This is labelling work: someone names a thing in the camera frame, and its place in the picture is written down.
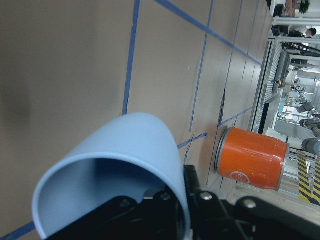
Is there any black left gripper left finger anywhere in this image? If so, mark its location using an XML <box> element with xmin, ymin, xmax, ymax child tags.
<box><xmin>49</xmin><ymin>190</ymin><xmax>184</xmax><ymax>240</ymax></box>

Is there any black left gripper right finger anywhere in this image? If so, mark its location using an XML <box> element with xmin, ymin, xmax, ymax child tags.
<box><xmin>183</xmin><ymin>165</ymin><xmax>320</xmax><ymax>240</ymax></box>

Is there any light blue plastic cup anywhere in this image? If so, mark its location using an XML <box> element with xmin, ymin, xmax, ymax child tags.
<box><xmin>32</xmin><ymin>113</ymin><xmax>191</xmax><ymax>240</ymax></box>

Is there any orange metal can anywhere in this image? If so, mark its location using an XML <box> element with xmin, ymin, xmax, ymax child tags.
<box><xmin>214</xmin><ymin>127</ymin><xmax>289</xmax><ymax>191</ymax></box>

